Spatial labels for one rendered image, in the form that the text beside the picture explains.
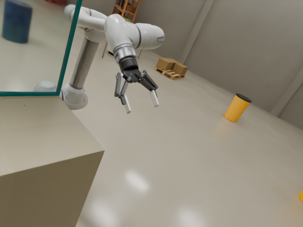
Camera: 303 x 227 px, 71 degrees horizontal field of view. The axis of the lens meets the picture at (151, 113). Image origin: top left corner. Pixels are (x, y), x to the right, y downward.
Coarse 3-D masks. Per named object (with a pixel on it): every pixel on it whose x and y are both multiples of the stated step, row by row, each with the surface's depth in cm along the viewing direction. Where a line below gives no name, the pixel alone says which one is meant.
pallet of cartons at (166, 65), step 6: (162, 60) 735; (168, 60) 763; (174, 60) 819; (156, 66) 748; (162, 66) 740; (168, 66) 748; (174, 66) 778; (180, 66) 768; (186, 66) 809; (162, 72) 741; (174, 72) 783; (180, 72) 773; (174, 78) 752
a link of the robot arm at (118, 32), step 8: (112, 16) 88; (120, 16) 90; (104, 24) 91; (112, 24) 87; (120, 24) 87; (128, 24) 90; (112, 32) 86; (120, 32) 86; (128, 32) 88; (136, 32) 91; (112, 40) 87; (120, 40) 86; (128, 40) 88; (136, 40) 91; (112, 48) 88; (136, 48) 96
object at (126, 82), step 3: (129, 75) 86; (132, 75) 87; (129, 78) 86; (126, 81) 85; (129, 81) 85; (126, 84) 85; (123, 87) 84; (126, 87) 84; (123, 90) 83; (123, 93) 83
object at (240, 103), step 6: (234, 96) 589; (240, 96) 569; (234, 102) 578; (240, 102) 567; (246, 102) 563; (228, 108) 600; (234, 108) 578; (240, 108) 572; (246, 108) 579; (228, 114) 593; (234, 114) 582; (240, 114) 583; (234, 120) 590
